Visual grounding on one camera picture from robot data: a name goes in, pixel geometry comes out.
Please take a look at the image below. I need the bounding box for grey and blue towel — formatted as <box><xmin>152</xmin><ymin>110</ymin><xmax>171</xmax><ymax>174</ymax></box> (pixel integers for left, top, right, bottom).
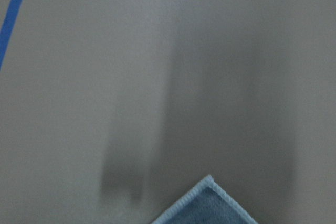
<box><xmin>153</xmin><ymin>175</ymin><xmax>257</xmax><ymax>224</ymax></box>

